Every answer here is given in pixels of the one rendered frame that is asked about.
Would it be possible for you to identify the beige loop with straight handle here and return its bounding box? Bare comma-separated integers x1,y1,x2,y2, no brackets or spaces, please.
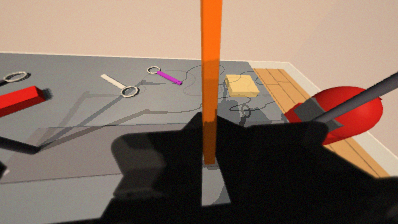
101,74,139,97

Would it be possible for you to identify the red flat block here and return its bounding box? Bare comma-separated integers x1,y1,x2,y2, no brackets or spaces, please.
0,86,45,117

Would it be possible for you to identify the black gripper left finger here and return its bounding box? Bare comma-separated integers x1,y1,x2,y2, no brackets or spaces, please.
111,112,203,206

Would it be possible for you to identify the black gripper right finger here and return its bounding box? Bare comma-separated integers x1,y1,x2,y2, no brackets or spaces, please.
215,115,328,202

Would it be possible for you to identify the orange long bar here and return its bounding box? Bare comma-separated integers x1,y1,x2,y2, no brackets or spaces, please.
200,0,222,165

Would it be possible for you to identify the tan flat box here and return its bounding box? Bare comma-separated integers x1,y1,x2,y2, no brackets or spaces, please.
225,75,259,97

